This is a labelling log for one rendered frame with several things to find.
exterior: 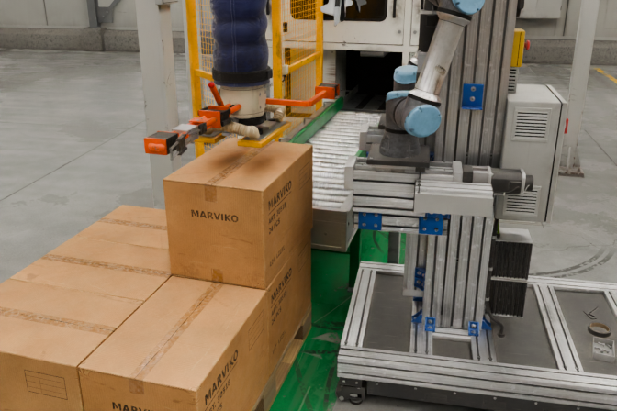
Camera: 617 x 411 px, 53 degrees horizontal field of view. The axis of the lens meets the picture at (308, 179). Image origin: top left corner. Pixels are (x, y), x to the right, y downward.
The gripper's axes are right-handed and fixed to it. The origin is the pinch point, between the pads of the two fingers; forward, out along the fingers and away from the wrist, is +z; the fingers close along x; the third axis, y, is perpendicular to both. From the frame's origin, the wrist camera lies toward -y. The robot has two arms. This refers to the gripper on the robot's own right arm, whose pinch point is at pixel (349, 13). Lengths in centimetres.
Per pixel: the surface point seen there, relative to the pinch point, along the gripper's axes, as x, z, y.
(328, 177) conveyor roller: 24, 93, -26
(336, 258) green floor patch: 34, 148, -25
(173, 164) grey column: 2, 100, -129
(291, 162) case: -62, 53, 14
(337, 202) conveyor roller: 0, 95, -4
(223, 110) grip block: -91, 28, 5
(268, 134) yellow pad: -72, 40, 10
